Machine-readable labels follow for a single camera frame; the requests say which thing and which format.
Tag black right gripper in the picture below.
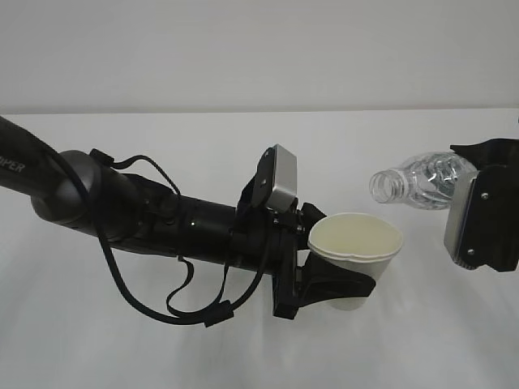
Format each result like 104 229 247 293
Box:
450 138 518 272

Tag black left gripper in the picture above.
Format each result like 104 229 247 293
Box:
230 202 376 319

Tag white paper cup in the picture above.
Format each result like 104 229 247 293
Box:
307 212 405 312

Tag clear green-label water bottle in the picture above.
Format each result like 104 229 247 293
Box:
369 152 477 211

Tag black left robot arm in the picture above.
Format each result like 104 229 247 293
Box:
1 119 375 327

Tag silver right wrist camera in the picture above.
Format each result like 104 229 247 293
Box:
444 170 479 271

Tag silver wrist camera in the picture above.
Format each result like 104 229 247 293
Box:
444 170 479 271
252 143 298 213

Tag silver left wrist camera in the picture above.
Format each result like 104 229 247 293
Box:
252 143 298 213

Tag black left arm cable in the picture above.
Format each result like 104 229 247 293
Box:
40 147 277 327

